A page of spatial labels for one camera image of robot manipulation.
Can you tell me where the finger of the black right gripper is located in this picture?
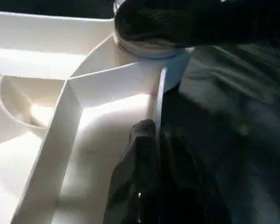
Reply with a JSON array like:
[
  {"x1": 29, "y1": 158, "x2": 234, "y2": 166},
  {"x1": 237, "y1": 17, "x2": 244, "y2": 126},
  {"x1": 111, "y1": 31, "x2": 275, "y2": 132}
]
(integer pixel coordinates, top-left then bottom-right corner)
[{"x1": 114, "y1": 0, "x2": 280, "y2": 48}]

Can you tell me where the white plastic table top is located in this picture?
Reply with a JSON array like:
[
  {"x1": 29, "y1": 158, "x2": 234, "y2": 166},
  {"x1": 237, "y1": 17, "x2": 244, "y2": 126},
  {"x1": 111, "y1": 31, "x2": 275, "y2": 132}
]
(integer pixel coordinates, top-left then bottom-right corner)
[{"x1": 0, "y1": 9, "x2": 195, "y2": 224}]

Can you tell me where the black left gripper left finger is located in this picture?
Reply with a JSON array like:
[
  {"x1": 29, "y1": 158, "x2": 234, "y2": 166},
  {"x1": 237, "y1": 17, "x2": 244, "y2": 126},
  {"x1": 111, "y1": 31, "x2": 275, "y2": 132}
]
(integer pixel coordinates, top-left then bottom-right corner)
[{"x1": 103, "y1": 119, "x2": 164, "y2": 224}]

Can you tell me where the white plastic table leg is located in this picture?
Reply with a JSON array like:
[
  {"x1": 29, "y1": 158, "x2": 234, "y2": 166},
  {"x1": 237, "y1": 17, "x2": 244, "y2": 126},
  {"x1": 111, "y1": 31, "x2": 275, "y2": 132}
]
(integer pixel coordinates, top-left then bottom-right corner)
[{"x1": 113, "y1": 0, "x2": 184, "y2": 60}]

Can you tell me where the black work mat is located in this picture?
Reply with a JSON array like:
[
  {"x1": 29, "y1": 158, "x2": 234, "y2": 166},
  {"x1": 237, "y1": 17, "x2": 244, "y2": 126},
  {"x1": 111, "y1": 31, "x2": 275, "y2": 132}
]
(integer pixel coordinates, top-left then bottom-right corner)
[{"x1": 156, "y1": 40, "x2": 280, "y2": 224}]

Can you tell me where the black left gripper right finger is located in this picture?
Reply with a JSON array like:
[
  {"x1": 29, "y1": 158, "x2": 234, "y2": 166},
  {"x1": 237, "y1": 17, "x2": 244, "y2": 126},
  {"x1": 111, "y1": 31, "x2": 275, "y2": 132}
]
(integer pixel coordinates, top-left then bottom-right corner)
[{"x1": 161, "y1": 128, "x2": 234, "y2": 224}]

